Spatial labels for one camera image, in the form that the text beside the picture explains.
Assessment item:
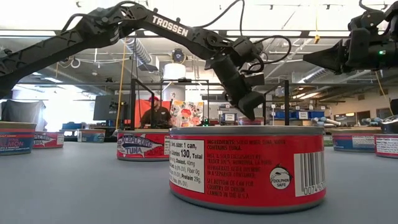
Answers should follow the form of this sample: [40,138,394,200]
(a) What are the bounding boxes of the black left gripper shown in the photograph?
[205,54,265,121]

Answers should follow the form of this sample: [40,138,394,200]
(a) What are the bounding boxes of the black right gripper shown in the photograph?
[303,28,398,74]

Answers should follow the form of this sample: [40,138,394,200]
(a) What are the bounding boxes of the pull tab gold lid can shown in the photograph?
[237,116,266,126]

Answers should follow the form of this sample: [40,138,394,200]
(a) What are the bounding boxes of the red tuna can silver lid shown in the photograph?
[374,133,398,159]
[32,131,65,150]
[169,125,327,215]
[116,129,171,162]

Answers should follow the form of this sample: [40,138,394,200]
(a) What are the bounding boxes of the salmon can gold lid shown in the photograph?
[0,121,37,156]
[331,126,377,153]
[76,128,106,144]

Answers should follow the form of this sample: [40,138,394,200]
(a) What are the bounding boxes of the blue white label box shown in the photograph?
[221,112,238,123]

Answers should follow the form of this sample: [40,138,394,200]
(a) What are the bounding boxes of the grey rolls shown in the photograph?
[310,116,342,127]

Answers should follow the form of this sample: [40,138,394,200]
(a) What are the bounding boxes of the floral pattern cloth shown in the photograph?
[169,100,205,128]

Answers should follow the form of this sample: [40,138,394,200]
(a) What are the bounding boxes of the white hanging lamp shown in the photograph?
[162,62,187,80]

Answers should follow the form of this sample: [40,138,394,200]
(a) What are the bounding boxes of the black ceiling spotlight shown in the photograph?
[171,48,187,64]

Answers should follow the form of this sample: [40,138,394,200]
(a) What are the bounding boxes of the black round device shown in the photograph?
[380,114,398,134]

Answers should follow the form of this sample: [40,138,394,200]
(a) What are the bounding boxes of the person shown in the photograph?
[139,95,174,129]

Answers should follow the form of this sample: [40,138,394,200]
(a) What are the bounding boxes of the black computer monitor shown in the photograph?
[93,94,131,122]

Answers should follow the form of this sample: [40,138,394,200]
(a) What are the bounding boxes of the blue table mat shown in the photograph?
[0,141,398,224]

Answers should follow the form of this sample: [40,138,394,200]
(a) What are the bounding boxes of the grey draped cloth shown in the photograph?
[1,99,47,131]

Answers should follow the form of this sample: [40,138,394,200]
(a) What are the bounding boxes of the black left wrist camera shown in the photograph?
[245,72,266,87]

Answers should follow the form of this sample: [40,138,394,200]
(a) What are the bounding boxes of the silver spiral air duct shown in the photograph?
[292,67,374,85]

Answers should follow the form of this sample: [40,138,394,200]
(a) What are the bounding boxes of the yellow hanging cable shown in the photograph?
[374,70,395,116]
[114,37,128,131]

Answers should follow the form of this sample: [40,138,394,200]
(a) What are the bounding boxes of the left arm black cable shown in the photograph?
[195,0,293,75]

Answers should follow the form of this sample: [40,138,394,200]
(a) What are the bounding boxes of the wooden shelf black metal frame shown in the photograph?
[129,77,290,147]

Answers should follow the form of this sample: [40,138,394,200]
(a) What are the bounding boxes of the silver flexible air duct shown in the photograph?
[123,37,159,72]

